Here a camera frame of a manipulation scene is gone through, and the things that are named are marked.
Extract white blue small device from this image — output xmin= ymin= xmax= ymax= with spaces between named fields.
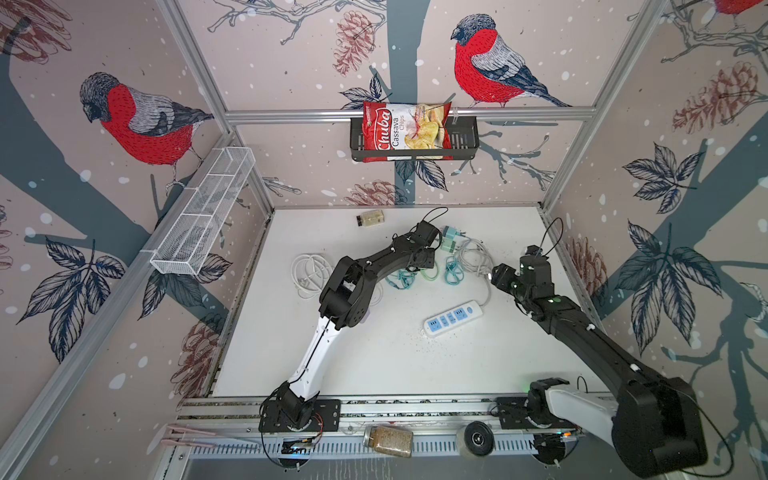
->
xmin=423 ymin=300 xmax=484 ymax=337

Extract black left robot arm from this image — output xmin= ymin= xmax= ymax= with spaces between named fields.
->
xmin=272 ymin=220 xmax=442 ymax=428

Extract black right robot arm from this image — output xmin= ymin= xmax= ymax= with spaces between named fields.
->
xmin=489 ymin=245 xmax=708 ymax=478

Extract red cassava chips bag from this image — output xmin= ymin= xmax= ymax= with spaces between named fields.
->
xmin=362 ymin=102 xmax=452 ymax=162

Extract black round knob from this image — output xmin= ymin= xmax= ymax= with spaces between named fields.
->
xmin=456 ymin=421 xmax=495 ymax=458

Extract glass jar of grains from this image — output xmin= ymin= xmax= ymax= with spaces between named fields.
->
xmin=363 ymin=425 xmax=414 ymax=458

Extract pink chopsticks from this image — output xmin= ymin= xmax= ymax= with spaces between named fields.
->
xmin=160 ymin=424 xmax=220 ymax=449

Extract teal cable bundle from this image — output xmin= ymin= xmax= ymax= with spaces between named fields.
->
xmin=383 ymin=224 xmax=469 ymax=292

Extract white cable coil right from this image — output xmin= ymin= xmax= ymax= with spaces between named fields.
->
xmin=455 ymin=236 xmax=496 ymax=307

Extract thick white power cord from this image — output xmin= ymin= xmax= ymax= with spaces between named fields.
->
xmin=290 ymin=253 xmax=337 ymax=301

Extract black wire wall basket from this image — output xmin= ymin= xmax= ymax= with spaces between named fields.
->
xmin=350 ymin=117 xmax=479 ymax=163

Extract white mesh wall shelf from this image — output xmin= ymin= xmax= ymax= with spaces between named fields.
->
xmin=150 ymin=147 xmax=255 ymax=276

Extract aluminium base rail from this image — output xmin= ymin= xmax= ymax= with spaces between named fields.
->
xmin=169 ymin=395 xmax=591 ymax=464

